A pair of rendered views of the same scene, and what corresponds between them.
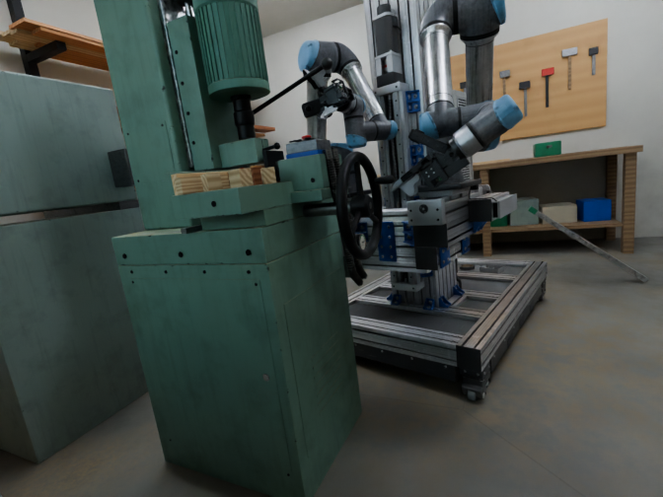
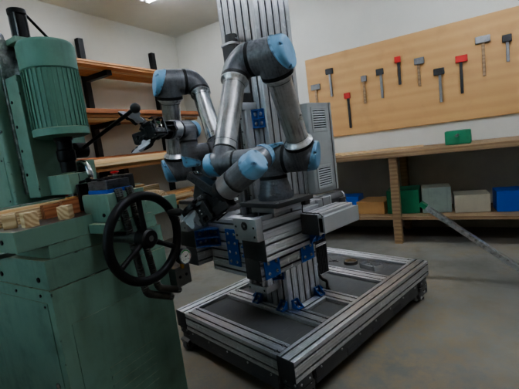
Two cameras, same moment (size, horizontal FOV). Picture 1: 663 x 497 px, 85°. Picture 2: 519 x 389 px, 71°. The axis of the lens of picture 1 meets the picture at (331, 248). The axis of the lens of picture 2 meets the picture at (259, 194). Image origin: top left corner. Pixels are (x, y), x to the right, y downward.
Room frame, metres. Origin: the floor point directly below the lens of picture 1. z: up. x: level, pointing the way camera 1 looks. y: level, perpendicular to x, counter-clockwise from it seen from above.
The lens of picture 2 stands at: (-0.06, -0.57, 1.04)
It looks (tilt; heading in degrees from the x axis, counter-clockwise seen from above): 7 degrees down; 6
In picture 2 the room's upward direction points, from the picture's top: 7 degrees counter-clockwise
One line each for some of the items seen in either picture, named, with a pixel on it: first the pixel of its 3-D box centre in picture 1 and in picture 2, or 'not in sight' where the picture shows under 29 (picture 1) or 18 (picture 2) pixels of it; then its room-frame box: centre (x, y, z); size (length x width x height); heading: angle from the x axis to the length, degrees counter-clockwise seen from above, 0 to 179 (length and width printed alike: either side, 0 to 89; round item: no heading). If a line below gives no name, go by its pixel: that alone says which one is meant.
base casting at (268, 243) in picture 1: (232, 234); (66, 248); (1.19, 0.32, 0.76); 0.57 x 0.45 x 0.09; 63
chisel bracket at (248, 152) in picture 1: (245, 156); (69, 185); (1.14, 0.22, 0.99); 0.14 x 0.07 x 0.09; 63
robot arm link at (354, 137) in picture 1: (359, 132); (194, 153); (1.43, -0.16, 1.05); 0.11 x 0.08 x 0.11; 118
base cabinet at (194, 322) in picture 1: (253, 346); (86, 347); (1.19, 0.32, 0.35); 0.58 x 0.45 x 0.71; 63
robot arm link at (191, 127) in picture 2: (352, 106); (186, 130); (1.43, -0.14, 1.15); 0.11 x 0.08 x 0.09; 153
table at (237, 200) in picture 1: (289, 191); (102, 218); (1.10, 0.10, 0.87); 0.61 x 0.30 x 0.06; 153
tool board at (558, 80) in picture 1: (484, 97); (400, 82); (3.82, -1.72, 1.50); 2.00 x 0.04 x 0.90; 64
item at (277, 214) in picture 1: (275, 210); (91, 233); (1.11, 0.15, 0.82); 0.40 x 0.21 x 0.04; 153
